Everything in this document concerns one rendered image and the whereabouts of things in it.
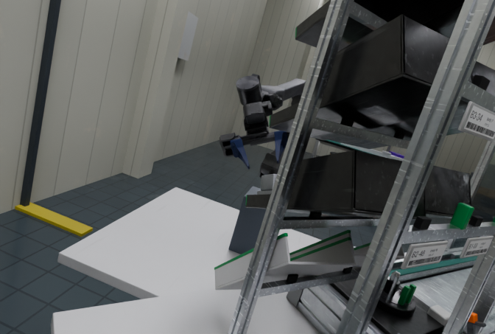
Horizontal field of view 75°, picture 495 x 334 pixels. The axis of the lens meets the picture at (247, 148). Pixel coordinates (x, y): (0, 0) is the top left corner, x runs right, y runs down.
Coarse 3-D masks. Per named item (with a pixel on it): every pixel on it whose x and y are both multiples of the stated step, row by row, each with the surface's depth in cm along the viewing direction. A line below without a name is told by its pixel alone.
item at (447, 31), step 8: (456, 8) 46; (440, 16) 48; (448, 16) 48; (456, 16) 48; (424, 24) 50; (432, 24) 50; (440, 24) 50; (448, 24) 50; (440, 32) 52; (448, 32) 52; (488, 32) 51; (488, 40) 53
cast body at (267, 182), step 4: (272, 172) 61; (276, 172) 60; (264, 176) 61; (268, 176) 60; (272, 176) 59; (264, 180) 61; (268, 180) 60; (272, 180) 59; (264, 184) 61; (268, 184) 59; (272, 184) 58; (264, 188) 60; (268, 188) 59; (272, 188) 58; (260, 192) 62; (264, 192) 60; (268, 192) 59
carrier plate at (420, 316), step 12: (336, 288) 85; (348, 288) 86; (420, 300) 90; (384, 312) 80; (420, 312) 84; (384, 324) 75; (396, 324) 76; (408, 324) 77; (420, 324) 79; (432, 324) 80
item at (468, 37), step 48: (336, 0) 42; (480, 0) 28; (336, 48) 43; (480, 48) 29; (432, 96) 30; (288, 144) 46; (432, 144) 30; (288, 192) 47; (384, 240) 33; (480, 288) 53
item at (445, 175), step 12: (432, 168) 49; (444, 168) 50; (432, 180) 48; (444, 180) 50; (456, 180) 51; (468, 180) 52; (432, 192) 48; (444, 192) 49; (456, 192) 51; (468, 192) 52; (432, 204) 48; (444, 204) 49; (456, 204) 50; (468, 204) 52; (432, 216) 53; (444, 216) 49
